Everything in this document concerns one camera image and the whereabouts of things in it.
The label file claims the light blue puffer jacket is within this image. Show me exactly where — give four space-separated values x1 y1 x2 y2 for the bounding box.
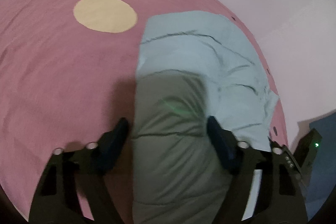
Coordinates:
131 11 278 223

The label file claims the pink polka dot bedsheet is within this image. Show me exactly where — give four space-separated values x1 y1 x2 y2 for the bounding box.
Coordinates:
1 0 288 223

